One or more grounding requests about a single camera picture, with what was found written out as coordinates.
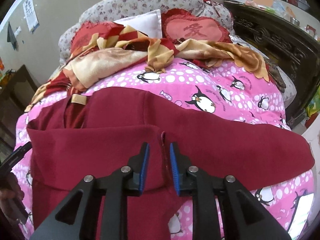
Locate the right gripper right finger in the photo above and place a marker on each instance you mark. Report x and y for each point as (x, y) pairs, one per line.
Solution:
(222, 207)

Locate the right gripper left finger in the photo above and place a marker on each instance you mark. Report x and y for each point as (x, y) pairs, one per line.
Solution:
(98, 206)

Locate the dark red garment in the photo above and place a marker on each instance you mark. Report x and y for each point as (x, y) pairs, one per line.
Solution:
(71, 141)

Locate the pink penguin bedspread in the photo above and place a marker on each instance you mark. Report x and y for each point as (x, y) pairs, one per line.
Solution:
(227, 91)

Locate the dark wooden side table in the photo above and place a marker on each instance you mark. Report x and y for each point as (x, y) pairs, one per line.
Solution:
(17, 89)

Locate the red and yellow blanket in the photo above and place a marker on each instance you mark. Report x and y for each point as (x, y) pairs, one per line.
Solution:
(104, 57)

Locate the red heart pillow left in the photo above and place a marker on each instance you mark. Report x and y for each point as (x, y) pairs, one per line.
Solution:
(103, 29)

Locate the dark carved wooden headboard cabinet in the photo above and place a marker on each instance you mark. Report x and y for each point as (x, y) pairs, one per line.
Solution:
(293, 50)

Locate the floral grey bolster pillow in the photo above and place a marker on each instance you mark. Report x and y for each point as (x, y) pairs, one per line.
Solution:
(111, 10)

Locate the white pillow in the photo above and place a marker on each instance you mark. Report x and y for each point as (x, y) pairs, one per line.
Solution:
(149, 23)

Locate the red heart pillow with character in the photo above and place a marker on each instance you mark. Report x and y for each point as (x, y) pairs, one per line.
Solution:
(180, 25)

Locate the dark cloth on wall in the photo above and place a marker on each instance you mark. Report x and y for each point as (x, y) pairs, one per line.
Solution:
(11, 37)

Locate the white wall calendar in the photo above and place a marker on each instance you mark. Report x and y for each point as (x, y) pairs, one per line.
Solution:
(30, 15)

